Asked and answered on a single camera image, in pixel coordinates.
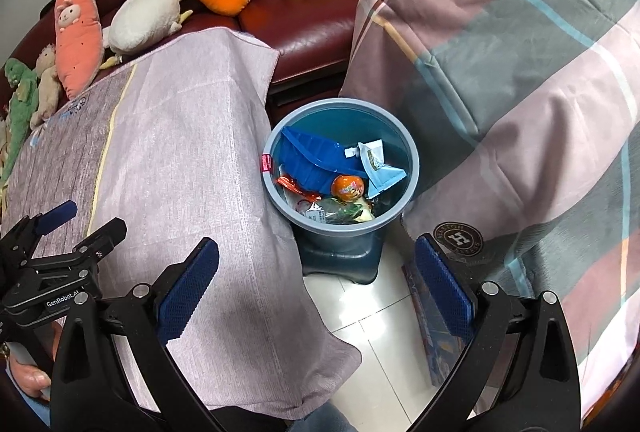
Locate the orange egg toy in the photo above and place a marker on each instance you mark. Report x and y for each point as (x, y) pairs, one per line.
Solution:
(348, 188)

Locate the light blue packet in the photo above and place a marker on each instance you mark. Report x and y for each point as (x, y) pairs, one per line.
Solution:
(382, 174)

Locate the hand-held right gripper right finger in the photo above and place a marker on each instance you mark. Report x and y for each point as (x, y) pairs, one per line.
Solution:
(442, 287)

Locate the pinkish grey tablecloth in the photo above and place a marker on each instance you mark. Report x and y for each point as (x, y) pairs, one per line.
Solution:
(200, 162)

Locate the orange and cream snack bag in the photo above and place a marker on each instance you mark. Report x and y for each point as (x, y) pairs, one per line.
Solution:
(367, 213)

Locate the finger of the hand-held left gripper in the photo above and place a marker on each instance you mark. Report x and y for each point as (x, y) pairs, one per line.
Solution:
(55, 214)
(102, 234)

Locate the beige doll plush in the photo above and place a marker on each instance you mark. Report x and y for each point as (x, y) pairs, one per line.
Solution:
(47, 87)

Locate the dark red leather sofa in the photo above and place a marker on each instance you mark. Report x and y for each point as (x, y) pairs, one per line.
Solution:
(300, 17)

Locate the small green dinosaur plush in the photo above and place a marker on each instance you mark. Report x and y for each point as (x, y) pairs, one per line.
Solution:
(22, 102)

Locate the person's leg in jeans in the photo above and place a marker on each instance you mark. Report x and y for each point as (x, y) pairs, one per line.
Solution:
(320, 419)

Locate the pink carrot bunny plush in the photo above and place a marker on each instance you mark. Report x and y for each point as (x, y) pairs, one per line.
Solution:
(75, 47)

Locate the person's left hand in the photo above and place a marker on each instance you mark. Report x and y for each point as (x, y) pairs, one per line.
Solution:
(27, 379)

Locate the blue plastic container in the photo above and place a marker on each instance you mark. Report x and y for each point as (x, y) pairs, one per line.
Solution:
(310, 157)

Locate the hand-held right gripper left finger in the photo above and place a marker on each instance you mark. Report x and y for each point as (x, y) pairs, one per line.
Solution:
(192, 287)

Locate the blue round waste bin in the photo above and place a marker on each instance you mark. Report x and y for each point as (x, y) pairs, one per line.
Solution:
(320, 117)

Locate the red-orange wrapper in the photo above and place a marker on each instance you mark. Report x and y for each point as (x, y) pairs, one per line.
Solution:
(290, 183)

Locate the plaid blanket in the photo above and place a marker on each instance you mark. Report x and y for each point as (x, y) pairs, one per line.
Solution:
(500, 62)

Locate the dark printed flat box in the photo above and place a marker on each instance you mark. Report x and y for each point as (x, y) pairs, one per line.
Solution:
(425, 332)

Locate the white duck plush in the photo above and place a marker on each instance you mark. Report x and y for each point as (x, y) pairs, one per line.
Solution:
(145, 17)

